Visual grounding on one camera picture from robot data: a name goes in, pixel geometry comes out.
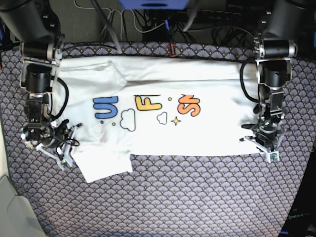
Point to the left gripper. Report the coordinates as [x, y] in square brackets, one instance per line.
[266, 137]

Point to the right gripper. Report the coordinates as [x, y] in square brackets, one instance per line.
[55, 141]

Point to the white printed T-shirt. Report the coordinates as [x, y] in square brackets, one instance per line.
[129, 105]

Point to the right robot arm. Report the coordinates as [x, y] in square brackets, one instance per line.
[37, 27]

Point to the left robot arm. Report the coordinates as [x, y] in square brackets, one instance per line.
[275, 45]

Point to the fan-patterned grey tablecloth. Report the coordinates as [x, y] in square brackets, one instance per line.
[172, 196]

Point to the red table clamp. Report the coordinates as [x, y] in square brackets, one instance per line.
[171, 49]

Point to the black power strip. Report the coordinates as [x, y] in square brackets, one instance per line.
[221, 15]

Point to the blue box at top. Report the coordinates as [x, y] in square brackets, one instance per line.
[153, 4]

